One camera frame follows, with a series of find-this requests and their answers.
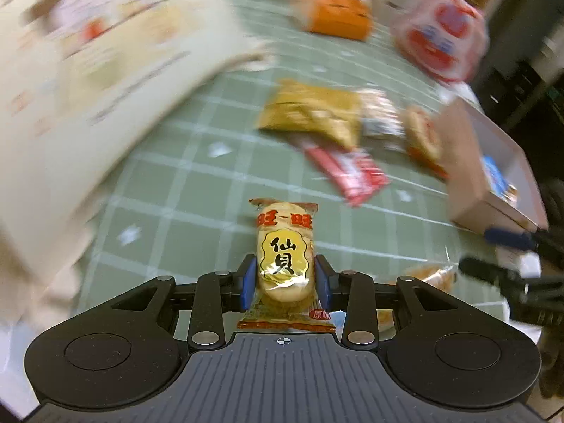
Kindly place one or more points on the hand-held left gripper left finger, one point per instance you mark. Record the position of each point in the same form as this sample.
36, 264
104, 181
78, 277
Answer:
249, 284

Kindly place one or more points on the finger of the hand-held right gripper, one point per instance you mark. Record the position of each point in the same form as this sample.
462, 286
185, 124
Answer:
509, 235
489, 269

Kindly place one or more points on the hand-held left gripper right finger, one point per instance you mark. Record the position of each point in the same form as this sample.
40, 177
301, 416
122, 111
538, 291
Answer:
323, 284

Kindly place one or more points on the yellow rice cracker packet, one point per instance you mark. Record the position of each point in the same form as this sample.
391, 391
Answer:
284, 255

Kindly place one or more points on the long clear biscuit packet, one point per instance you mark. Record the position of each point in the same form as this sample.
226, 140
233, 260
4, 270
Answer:
434, 277

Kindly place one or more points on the pink cardboard box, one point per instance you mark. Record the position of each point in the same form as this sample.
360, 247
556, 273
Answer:
476, 185

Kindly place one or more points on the green checkered table mat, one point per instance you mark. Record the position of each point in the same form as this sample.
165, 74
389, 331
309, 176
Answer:
198, 185

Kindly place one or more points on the red wafer packet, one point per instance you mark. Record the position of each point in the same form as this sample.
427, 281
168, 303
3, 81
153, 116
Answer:
352, 172

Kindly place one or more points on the red print rice cracker packet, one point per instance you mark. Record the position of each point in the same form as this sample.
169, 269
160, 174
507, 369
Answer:
425, 139

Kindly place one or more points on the golden foil snack packet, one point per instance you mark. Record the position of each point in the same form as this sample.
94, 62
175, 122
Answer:
310, 112

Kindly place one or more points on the silver white snack packet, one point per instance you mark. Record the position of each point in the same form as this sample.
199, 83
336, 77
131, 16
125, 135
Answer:
381, 119

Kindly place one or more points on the red white rabbit snack bag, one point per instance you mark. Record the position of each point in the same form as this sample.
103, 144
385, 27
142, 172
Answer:
440, 31

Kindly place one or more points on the white printed paper bag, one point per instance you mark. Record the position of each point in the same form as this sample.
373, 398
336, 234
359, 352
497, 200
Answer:
110, 75

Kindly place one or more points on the orange tissue box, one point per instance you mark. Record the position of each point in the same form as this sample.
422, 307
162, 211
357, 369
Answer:
335, 13

